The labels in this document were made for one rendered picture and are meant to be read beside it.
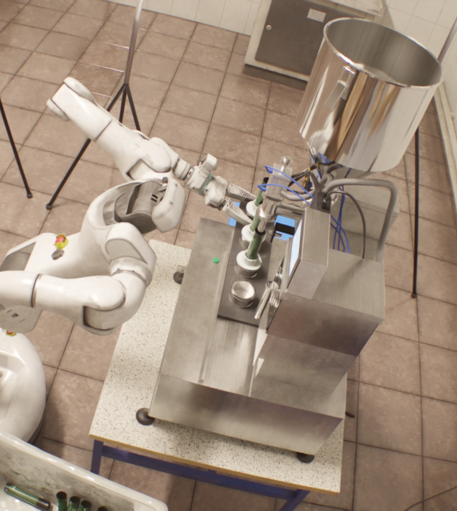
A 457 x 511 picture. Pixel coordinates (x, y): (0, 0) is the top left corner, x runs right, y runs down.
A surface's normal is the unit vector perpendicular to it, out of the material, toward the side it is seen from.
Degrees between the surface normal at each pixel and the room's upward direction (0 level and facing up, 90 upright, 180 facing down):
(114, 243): 90
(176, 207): 50
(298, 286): 90
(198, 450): 0
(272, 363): 90
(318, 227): 0
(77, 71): 0
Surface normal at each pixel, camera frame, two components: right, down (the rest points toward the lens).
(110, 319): 0.21, 0.73
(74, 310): -0.20, 0.54
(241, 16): -0.15, 0.70
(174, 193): 0.77, -0.37
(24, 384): 0.22, -0.66
